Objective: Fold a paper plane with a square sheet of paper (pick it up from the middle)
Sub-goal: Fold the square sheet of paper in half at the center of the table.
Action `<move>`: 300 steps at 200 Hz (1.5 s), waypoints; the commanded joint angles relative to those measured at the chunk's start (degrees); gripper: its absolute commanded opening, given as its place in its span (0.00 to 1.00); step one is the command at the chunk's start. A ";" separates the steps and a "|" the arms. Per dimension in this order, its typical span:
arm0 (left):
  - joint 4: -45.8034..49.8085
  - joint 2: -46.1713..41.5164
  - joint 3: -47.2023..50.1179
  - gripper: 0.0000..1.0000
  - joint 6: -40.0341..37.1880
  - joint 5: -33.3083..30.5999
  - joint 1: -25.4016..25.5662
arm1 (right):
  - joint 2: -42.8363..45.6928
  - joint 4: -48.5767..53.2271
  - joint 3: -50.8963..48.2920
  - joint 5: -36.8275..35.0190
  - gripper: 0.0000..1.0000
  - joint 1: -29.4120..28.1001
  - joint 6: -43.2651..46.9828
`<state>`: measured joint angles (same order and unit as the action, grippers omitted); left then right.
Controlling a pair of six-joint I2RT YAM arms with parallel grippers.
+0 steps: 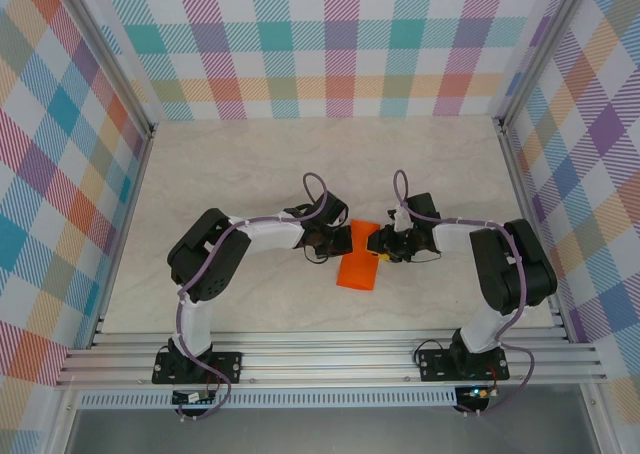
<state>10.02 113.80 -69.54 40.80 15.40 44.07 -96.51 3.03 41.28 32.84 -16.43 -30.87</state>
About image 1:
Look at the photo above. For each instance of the aluminium side rail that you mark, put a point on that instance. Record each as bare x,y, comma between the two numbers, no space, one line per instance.
532,224
122,224

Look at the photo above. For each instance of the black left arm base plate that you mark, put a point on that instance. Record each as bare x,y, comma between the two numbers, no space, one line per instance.
227,366

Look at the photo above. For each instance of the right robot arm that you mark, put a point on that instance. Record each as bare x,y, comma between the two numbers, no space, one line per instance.
450,236

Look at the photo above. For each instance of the circuit board with green light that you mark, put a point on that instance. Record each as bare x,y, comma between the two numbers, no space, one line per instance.
477,393

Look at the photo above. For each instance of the aluminium rail frame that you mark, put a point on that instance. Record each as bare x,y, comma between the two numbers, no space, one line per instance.
325,359

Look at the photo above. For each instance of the aluminium corner post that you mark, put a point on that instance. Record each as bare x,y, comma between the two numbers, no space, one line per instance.
542,49
105,49

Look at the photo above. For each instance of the orange paper sheet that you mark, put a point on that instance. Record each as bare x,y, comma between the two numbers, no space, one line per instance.
357,271

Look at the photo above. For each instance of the black circuit board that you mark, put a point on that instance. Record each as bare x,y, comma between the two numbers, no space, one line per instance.
190,398

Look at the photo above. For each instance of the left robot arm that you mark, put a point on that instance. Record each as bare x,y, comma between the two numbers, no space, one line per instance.
270,234

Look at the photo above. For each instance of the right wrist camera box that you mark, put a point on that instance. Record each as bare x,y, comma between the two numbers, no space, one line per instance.
400,221

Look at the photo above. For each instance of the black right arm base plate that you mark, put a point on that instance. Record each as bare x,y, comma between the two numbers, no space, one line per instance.
432,366

